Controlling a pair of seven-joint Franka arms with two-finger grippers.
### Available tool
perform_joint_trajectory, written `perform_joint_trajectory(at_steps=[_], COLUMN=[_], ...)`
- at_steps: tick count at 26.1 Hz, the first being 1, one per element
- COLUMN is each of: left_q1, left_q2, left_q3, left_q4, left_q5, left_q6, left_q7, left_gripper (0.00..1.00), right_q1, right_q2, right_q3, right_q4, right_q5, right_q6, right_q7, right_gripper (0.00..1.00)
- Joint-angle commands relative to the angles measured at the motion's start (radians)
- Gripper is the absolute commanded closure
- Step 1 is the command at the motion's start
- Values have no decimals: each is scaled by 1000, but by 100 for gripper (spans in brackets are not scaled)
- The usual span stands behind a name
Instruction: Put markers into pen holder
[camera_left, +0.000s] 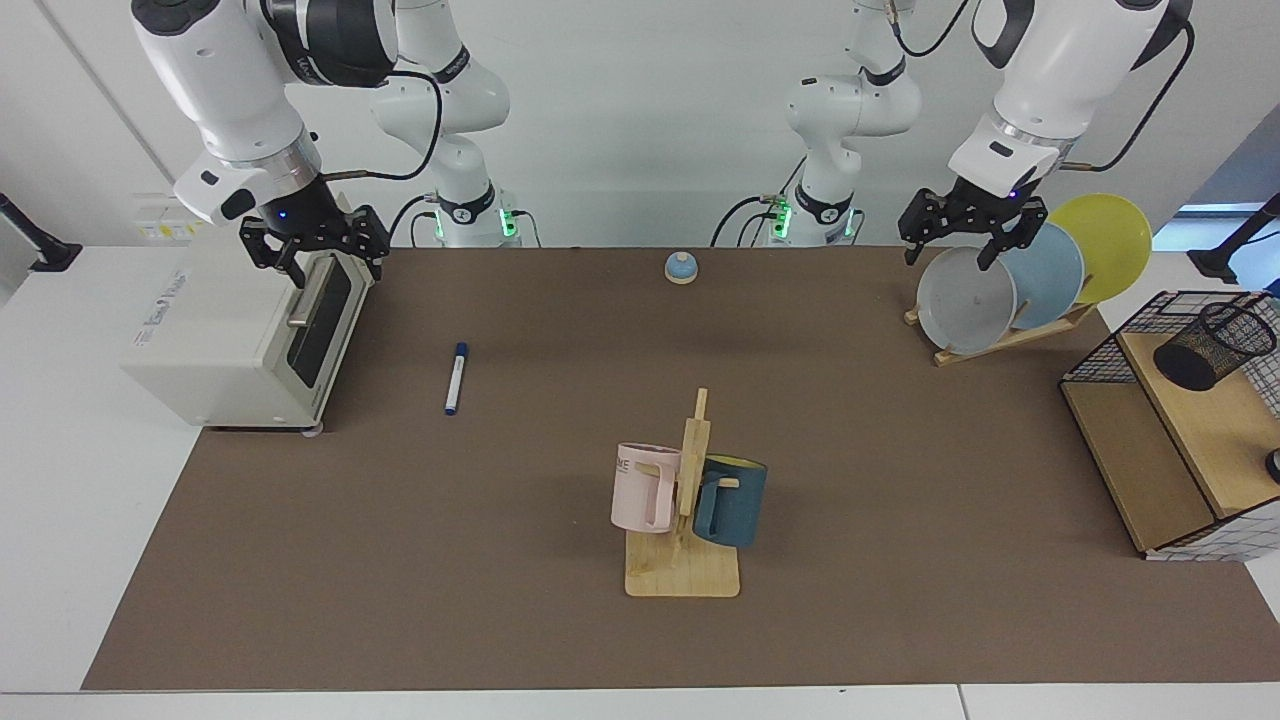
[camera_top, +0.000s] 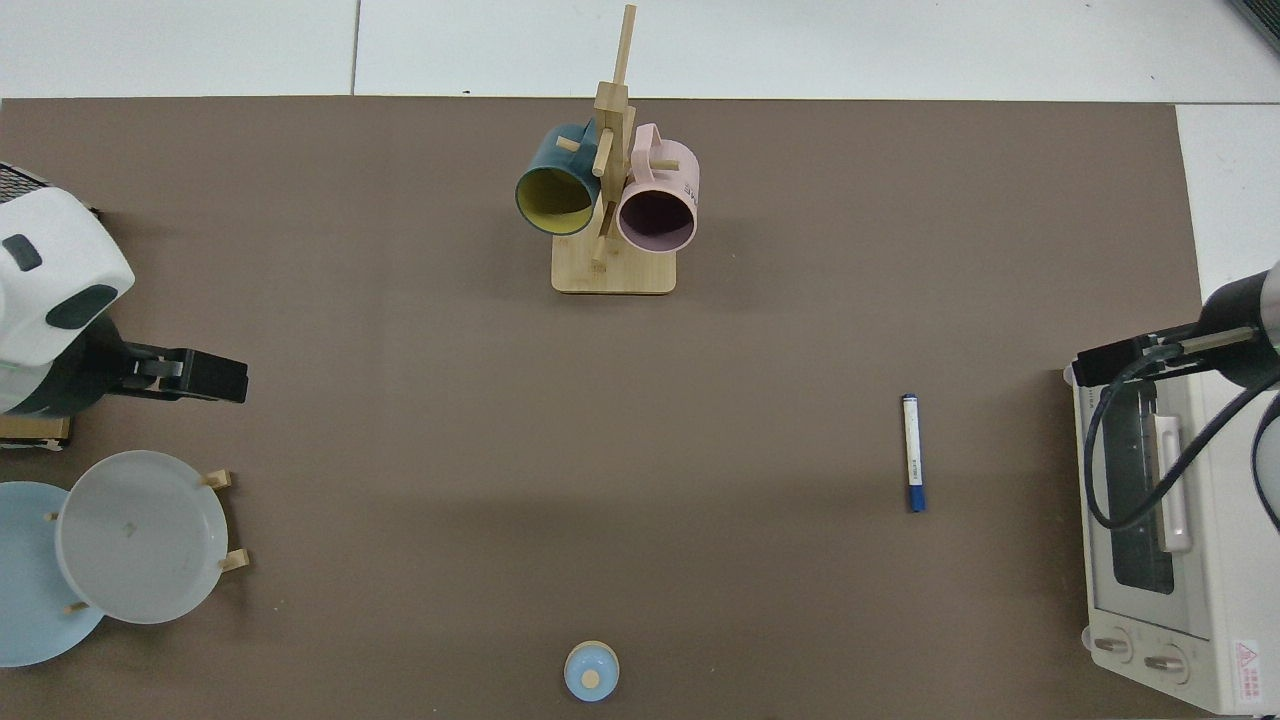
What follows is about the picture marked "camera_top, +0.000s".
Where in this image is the dark grey ribbed object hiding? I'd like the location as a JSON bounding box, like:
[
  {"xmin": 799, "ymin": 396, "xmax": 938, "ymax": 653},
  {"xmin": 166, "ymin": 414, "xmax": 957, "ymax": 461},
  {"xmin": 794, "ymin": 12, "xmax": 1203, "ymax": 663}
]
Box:
[{"xmin": 1228, "ymin": 0, "xmax": 1280, "ymax": 53}]

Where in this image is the brown table cloth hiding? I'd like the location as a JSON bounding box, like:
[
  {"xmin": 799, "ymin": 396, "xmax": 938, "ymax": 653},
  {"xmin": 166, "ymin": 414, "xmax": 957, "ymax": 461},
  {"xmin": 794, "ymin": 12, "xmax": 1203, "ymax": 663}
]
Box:
[{"xmin": 0, "ymin": 96, "xmax": 1206, "ymax": 720}]

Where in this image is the pale toaster oven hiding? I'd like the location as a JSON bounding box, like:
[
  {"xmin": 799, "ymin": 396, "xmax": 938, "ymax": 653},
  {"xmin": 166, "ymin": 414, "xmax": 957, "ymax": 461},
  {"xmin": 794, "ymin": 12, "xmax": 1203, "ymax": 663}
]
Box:
[{"xmin": 1063, "ymin": 350, "xmax": 1280, "ymax": 716}]

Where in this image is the wooden cup stand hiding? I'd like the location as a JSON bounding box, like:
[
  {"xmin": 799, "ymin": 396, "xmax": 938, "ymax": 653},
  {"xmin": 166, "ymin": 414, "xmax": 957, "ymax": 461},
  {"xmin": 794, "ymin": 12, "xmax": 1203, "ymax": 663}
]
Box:
[{"xmin": 552, "ymin": 4, "xmax": 678, "ymax": 296}]

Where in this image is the white marker with blue cap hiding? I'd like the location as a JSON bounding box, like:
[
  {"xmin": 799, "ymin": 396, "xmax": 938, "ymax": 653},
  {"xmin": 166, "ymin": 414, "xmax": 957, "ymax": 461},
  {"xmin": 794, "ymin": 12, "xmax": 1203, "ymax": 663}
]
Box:
[{"xmin": 902, "ymin": 393, "xmax": 928, "ymax": 514}]

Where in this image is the grey plate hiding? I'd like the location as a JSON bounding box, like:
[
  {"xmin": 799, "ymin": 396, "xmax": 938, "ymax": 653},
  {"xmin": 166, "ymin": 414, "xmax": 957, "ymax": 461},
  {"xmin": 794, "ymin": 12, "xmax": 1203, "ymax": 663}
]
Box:
[{"xmin": 55, "ymin": 450, "xmax": 229, "ymax": 626}]

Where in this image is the light blue plate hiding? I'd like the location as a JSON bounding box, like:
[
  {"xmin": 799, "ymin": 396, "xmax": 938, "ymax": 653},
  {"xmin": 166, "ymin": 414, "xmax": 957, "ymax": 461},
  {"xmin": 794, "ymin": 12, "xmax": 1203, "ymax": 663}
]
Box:
[{"xmin": 0, "ymin": 481, "xmax": 107, "ymax": 668}]

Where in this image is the wooden plate rack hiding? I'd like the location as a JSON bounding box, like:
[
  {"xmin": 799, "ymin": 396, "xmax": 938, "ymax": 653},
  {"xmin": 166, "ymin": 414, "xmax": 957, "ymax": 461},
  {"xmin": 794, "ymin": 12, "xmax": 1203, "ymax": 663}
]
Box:
[{"xmin": 45, "ymin": 468, "xmax": 251, "ymax": 614}]

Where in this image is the small blue round thing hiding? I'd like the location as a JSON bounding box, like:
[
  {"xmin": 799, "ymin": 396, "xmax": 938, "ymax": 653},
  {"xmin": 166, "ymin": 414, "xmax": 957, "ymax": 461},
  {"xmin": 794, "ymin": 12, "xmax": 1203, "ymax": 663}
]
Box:
[{"xmin": 564, "ymin": 641, "xmax": 621, "ymax": 703}]

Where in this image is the dark teal cup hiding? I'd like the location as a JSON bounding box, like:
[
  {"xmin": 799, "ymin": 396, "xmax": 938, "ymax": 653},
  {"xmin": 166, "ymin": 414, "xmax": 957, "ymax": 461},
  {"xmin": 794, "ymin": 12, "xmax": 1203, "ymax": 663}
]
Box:
[{"xmin": 515, "ymin": 122, "xmax": 602, "ymax": 238}]

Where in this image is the pink cup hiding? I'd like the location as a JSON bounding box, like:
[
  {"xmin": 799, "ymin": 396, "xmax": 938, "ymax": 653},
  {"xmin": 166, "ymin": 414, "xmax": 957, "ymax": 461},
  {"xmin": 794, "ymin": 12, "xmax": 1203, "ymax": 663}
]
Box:
[{"xmin": 615, "ymin": 123, "xmax": 700, "ymax": 255}]

